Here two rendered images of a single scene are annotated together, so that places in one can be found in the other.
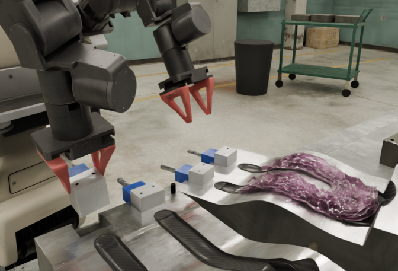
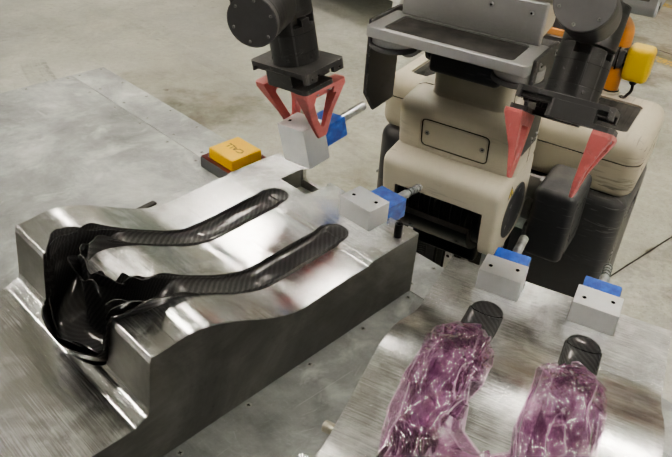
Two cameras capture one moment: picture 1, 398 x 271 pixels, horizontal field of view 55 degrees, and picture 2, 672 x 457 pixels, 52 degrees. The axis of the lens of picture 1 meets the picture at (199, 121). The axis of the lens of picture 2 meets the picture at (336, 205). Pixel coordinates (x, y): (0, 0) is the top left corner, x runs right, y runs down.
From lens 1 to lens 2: 0.77 m
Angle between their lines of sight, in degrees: 73
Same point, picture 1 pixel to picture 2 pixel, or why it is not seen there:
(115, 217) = (322, 195)
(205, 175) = (487, 276)
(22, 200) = (421, 157)
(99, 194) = (298, 146)
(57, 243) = (269, 167)
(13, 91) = (450, 16)
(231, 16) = not seen: outside the picture
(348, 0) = not seen: outside the picture
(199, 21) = (573, 2)
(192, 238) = (296, 263)
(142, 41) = not seen: outside the picture
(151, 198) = (352, 208)
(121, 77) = (244, 4)
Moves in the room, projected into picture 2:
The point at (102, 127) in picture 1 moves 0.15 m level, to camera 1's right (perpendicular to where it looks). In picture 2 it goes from (303, 69) to (313, 128)
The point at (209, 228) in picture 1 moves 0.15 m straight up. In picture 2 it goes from (314, 276) to (320, 158)
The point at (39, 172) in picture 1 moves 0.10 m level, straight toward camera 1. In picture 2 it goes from (460, 142) to (411, 155)
